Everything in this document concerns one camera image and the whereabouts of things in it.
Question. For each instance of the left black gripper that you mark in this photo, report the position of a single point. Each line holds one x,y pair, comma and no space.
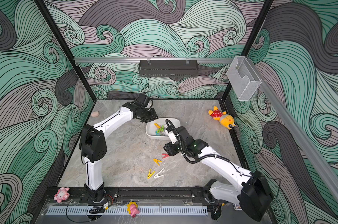
153,116

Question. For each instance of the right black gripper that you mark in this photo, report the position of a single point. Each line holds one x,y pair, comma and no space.
170,149

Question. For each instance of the green clothespin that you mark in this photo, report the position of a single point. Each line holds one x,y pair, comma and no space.
162,129

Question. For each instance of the red clothespin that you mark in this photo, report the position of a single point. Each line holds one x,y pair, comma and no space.
165,155

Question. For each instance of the yellow orange clothespin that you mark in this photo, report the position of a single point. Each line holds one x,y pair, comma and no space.
157,161

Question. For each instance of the white clothespin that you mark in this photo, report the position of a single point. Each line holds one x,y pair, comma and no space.
159,174

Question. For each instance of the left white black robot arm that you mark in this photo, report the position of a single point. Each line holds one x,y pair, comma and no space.
93,145

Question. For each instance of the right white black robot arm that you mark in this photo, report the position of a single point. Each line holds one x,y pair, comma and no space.
249,190

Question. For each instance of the white plastic storage box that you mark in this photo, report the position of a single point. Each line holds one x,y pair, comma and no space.
156,129

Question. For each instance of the yellow bear plush toy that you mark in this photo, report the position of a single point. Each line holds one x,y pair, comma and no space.
223,118

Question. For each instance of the small pink eraser blob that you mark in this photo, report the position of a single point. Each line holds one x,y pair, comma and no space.
95,114

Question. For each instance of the pink yellow flower toy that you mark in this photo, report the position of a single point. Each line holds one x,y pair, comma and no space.
133,209

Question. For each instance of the pink pig toy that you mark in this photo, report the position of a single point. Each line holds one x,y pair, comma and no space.
62,194

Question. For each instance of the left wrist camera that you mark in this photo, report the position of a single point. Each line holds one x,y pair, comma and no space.
144,101

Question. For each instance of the black wall-mounted tray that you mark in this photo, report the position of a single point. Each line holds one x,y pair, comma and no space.
168,68

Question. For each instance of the clear acrylic wall holder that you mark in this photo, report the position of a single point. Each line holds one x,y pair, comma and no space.
244,77

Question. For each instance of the white slotted cable duct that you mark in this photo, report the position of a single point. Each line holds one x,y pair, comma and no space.
122,210

